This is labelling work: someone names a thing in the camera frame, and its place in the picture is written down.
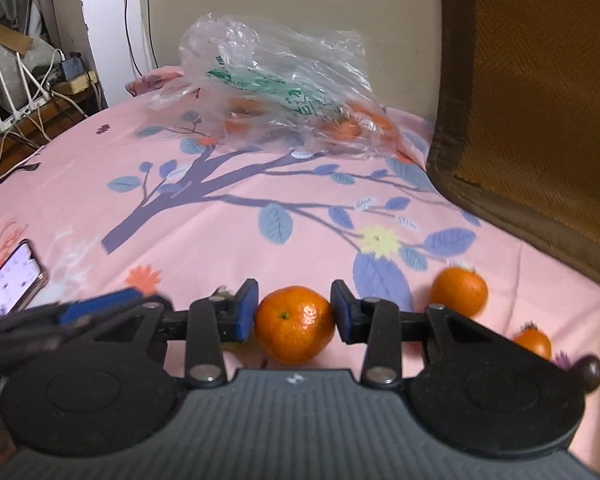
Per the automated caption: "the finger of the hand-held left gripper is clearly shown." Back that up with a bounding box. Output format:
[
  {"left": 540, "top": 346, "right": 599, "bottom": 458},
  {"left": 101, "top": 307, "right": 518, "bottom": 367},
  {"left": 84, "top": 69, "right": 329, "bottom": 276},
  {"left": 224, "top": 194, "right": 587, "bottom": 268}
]
[{"left": 0, "top": 287, "right": 148, "bottom": 358}]

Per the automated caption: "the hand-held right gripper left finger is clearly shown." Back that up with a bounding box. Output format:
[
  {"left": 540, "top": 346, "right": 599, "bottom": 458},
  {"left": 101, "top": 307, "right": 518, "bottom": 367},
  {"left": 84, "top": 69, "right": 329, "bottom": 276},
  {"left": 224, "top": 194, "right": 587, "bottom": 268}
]
[{"left": 87, "top": 279, "right": 260, "bottom": 388}]

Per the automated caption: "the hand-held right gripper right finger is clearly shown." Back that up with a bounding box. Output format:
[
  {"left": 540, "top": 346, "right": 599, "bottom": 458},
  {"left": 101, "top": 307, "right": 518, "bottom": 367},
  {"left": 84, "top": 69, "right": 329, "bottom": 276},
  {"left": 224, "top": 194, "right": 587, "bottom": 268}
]
[{"left": 330, "top": 279, "right": 518, "bottom": 390}]

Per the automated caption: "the smartphone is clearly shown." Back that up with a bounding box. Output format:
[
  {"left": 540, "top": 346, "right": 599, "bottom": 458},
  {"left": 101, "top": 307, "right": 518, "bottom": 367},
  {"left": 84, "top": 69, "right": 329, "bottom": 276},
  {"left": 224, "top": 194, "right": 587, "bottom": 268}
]
[{"left": 0, "top": 240, "right": 48, "bottom": 321}]

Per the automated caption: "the pink printed bedsheet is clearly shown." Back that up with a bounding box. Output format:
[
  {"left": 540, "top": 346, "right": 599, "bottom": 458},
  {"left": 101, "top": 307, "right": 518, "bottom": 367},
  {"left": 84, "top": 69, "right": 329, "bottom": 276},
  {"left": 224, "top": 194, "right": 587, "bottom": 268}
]
[{"left": 0, "top": 65, "right": 600, "bottom": 476}]

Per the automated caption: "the bagged mandarin orange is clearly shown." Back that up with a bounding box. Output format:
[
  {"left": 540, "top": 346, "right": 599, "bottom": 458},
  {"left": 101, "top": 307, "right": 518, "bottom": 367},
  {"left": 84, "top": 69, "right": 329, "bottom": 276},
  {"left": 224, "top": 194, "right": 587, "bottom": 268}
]
[
  {"left": 320, "top": 117, "right": 363, "bottom": 143},
  {"left": 222, "top": 100, "right": 266, "bottom": 138},
  {"left": 365, "top": 110, "right": 396, "bottom": 136}
]

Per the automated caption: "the wooden desk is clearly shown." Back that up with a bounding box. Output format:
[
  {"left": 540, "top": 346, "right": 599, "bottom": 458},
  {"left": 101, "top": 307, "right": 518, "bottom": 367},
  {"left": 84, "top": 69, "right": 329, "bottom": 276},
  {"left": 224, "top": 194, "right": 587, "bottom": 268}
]
[{"left": 0, "top": 85, "right": 103, "bottom": 196}]

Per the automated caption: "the white antenna router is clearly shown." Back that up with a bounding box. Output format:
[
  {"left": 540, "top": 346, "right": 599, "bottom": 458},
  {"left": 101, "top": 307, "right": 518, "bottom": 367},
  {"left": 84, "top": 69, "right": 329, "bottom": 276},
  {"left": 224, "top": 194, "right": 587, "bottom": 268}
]
[{"left": 0, "top": 52, "right": 51, "bottom": 133}]

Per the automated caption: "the yellowish power strip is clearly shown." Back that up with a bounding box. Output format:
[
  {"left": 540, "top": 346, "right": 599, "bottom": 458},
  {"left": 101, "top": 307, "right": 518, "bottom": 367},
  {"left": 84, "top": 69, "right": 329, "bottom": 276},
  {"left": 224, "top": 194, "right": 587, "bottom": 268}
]
[{"left": 50, "top": 70, "right": 101, "bottom": 96}]

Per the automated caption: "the pink floral pillow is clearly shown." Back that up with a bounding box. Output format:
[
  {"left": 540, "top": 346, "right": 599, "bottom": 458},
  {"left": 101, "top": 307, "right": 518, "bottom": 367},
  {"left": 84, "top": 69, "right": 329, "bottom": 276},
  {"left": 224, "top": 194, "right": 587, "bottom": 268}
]
[{"left": 125, "top": 66, "right": 186, "bottom": 97}]

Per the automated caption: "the dark power adapter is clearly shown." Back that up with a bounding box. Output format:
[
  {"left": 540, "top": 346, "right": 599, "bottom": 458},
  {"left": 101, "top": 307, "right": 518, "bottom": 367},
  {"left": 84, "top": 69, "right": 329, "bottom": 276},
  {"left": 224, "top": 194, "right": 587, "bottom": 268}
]
[{"left": 60, "top": 55, "right": 86, "bottom": 78}]

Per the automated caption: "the dark round plum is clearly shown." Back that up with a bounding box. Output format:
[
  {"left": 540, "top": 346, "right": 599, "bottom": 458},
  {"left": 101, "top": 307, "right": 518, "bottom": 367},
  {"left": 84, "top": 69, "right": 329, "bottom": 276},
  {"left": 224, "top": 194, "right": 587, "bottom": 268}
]
[{"left": 570, "top": 355, "right": 600, "bottom": 393}]

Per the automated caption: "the clear plastic bag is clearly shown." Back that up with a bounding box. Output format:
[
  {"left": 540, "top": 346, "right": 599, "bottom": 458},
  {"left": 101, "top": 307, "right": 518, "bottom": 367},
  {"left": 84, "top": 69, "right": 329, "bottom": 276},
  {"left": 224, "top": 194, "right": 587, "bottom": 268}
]
[{"left": 145, "top": 14, "right": 401, "bottom": 161}]

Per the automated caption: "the cardboard piece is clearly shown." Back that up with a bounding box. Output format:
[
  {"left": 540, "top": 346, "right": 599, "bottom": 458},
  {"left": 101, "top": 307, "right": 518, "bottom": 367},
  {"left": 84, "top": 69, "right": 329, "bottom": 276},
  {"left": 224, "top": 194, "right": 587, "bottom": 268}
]
[{"left": 0, "top": 16, "right": 33, "bottom": 53}]

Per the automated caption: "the brown woven mat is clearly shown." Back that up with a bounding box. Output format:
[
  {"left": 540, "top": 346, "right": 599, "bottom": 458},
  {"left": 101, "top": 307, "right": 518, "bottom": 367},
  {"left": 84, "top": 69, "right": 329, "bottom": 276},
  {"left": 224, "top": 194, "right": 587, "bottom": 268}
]
[{"left": 426, "top": 0, "right": 600, "bottom": 296}]

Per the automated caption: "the black cable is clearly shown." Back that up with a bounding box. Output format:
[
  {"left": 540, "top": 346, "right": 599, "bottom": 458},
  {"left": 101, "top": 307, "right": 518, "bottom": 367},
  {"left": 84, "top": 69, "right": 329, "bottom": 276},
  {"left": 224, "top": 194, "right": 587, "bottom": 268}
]
[{"left": 107, "top": 0, "right": 143, "bottom": 73}]

